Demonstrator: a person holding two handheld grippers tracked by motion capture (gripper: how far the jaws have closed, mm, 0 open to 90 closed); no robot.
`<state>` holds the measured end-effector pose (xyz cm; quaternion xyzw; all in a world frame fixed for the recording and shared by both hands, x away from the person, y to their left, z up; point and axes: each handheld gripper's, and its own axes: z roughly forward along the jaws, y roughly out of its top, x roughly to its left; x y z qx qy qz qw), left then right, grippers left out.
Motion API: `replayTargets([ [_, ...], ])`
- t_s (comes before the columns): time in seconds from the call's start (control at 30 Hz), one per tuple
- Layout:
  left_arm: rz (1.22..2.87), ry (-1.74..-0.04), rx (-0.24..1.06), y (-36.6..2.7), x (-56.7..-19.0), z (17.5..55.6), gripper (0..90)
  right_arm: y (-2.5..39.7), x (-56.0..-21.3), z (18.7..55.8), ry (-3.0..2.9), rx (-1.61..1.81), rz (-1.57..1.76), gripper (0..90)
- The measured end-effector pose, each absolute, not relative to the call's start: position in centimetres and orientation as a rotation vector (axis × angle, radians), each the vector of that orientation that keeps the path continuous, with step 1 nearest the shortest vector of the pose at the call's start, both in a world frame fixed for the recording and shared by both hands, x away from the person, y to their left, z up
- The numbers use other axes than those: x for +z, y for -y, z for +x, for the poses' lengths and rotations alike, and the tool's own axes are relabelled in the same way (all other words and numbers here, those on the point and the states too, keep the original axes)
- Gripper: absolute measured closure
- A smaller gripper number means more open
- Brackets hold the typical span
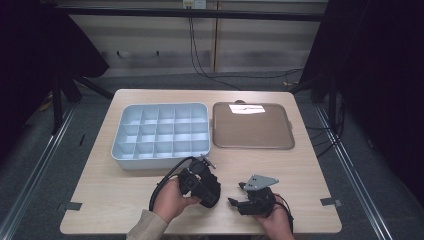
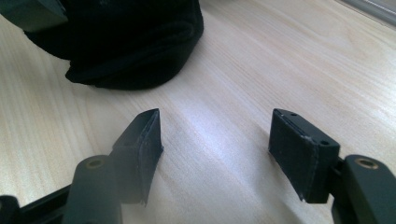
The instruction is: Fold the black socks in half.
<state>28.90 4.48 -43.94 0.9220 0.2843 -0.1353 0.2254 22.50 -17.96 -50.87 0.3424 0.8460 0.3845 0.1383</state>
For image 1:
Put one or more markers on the grey tape piece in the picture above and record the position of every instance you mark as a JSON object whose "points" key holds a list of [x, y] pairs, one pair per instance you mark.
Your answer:
{"points": [[330, 202], [70, 206]]}

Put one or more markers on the small black floor piece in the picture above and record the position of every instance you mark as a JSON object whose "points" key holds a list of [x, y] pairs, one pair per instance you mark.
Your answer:
{"points": [[82, 140]]}

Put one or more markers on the grey divided storage box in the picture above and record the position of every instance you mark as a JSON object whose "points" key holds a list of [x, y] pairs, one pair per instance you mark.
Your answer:
{"points": [[163, 133]]}

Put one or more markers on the black metal stand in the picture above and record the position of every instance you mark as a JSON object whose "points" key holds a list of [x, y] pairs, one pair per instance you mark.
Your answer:
{"points": [[325, 86], [57, 106]]}

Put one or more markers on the black curtain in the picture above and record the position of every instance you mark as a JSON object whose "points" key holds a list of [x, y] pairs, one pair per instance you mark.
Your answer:
{"points": [[380, 83], [36, 56]]}

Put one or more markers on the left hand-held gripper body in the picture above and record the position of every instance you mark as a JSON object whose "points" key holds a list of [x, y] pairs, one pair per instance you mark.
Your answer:
{"points": [[191, 178]]}

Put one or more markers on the black horizontal metal bar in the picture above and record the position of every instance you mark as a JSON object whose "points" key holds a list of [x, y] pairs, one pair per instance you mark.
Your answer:
{"points": [[166, 13]]}

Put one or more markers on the person's right hand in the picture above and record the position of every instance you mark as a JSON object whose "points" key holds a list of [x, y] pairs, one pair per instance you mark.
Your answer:
{"points": [[278, 225]]}

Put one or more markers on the person's left hand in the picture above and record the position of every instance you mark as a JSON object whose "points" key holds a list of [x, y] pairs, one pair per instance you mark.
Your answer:
{"points": [[171, 200]]}

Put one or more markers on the brown flat lid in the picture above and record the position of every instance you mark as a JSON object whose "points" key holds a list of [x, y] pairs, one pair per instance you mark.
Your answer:
{"points": [[253, 130]]}

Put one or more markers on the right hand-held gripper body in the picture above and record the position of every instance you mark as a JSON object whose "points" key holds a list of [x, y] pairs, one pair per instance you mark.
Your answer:
{"points": [[261, 201]]}

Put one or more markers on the white wall socket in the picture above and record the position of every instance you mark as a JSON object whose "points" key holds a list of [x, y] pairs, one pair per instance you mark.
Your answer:
{"points": [[195, 4]]}

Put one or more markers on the aluminium floor rail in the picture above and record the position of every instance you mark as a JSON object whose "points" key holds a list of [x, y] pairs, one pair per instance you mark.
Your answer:
{"points": [[36, 173], [353, 173]]}

